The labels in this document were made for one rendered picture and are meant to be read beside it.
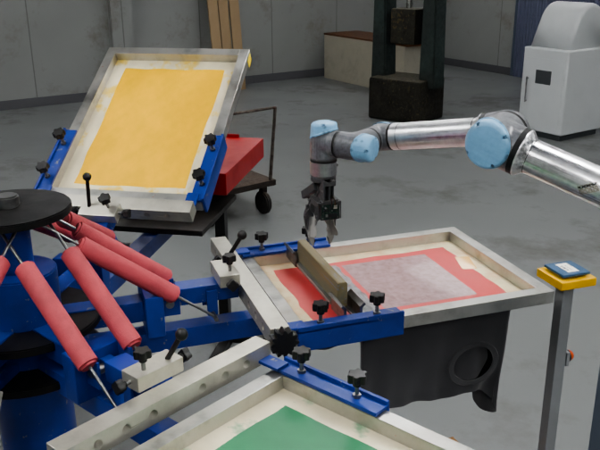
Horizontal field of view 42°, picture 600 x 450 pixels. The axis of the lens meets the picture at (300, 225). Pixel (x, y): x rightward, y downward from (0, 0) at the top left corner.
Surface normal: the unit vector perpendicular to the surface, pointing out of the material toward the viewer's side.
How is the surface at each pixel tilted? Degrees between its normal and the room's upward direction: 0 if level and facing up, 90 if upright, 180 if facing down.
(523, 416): 0
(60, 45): 90
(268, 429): 0
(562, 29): 72
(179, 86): 32
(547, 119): 90
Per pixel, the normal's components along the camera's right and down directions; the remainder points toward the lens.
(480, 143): -0.65, 0.22
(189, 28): 0.54, 0.28
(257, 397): 0.75, 0.22
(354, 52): -0.84, 0.18
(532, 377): -0.01, -0.94
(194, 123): -0.11, -0.62
